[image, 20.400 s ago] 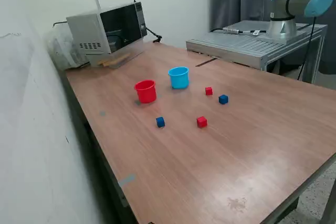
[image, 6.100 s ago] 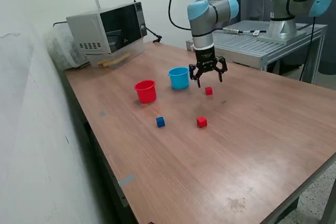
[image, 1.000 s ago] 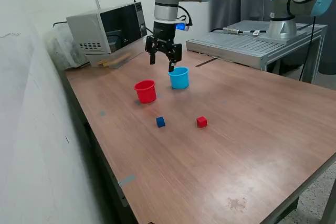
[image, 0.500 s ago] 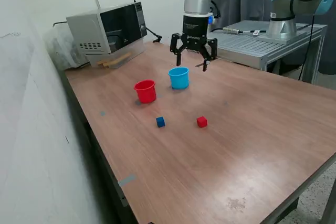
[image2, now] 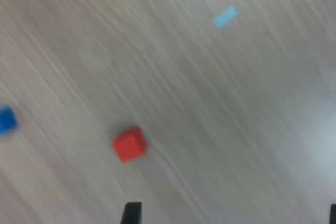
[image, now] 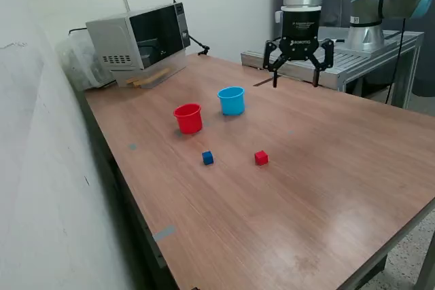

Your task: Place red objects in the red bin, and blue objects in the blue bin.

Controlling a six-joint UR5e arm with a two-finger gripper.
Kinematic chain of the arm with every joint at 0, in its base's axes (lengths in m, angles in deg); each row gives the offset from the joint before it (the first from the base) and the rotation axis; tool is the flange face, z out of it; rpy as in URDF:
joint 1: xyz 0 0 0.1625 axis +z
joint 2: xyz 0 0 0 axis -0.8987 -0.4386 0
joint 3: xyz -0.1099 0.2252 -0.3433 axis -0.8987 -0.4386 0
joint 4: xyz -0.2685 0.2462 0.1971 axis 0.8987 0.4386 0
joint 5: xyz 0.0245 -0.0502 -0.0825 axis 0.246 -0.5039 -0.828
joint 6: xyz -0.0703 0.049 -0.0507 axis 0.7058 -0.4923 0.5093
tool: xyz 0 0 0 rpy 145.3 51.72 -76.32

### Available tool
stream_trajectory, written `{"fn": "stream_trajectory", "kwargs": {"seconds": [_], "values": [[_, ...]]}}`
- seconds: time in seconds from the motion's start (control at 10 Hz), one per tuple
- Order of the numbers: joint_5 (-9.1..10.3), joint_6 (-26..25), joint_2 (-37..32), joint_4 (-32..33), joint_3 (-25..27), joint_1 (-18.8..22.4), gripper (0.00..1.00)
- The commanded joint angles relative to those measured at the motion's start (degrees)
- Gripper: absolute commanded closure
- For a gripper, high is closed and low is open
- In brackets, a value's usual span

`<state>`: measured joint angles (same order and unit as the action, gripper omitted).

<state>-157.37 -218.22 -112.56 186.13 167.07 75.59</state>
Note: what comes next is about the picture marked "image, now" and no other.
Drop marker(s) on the long tape strip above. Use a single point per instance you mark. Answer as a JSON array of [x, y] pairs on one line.
[[164, 233]]

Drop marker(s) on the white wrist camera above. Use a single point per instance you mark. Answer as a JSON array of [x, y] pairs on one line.
[[278, 17]]

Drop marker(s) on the translucent plastic storage bin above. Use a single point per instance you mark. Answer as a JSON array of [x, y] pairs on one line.
[[78, 62]]

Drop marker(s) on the dark grey curtain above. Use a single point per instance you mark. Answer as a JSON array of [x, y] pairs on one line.
[[336, 1]]

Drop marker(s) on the small red cube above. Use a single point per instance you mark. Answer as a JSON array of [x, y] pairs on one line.
[[261, 158]]

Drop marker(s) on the silver microwave oven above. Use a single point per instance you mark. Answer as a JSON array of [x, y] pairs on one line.
[[112, 38]]

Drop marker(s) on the red plastic cup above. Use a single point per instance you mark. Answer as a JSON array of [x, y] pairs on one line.
[[188, 123]]

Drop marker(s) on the small tape patch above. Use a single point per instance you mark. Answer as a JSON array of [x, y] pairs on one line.
[[132, 146]]

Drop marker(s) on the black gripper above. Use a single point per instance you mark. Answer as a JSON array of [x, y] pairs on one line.
[[300, 28]]

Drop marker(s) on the aluminium robot base table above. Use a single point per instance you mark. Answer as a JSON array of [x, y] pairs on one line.
[[357, 62]]

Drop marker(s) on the small blue cube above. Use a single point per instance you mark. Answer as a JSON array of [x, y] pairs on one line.
[[207, 158]]

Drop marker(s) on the long wooden stick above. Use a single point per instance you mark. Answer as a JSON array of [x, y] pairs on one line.
[[154, 75]]

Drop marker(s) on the blue plastic cup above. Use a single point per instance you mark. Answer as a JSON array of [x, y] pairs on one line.
[[232, 105]]

